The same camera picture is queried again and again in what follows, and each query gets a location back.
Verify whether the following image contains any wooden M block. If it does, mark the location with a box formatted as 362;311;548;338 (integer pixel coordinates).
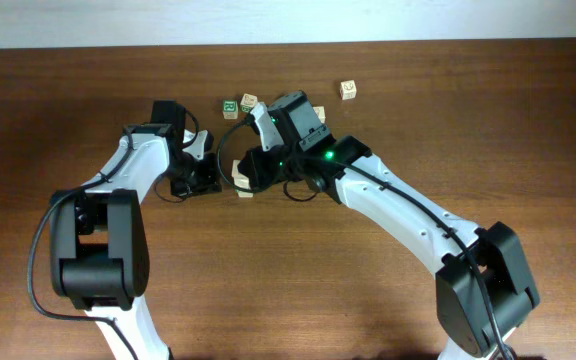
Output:
314;106;326;123

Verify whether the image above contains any blue 5 wooden block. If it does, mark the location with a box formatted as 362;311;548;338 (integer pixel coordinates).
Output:
231;160;250;188

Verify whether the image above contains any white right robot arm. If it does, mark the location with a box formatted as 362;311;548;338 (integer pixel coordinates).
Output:
239;98;540;359

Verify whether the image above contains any green B wooden block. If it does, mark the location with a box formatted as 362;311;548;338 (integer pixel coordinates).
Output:
240;93;258;113

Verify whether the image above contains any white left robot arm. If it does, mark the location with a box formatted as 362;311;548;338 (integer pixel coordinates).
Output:
40;121;220;359

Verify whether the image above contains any wooden block red U side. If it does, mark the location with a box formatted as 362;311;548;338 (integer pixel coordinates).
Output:
237;190;254;198

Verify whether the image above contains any green R wooden block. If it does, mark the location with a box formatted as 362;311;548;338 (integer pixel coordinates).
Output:
222;100;239;120

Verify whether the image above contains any plain wooden K block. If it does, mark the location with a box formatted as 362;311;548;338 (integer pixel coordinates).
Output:
340;80;357;100

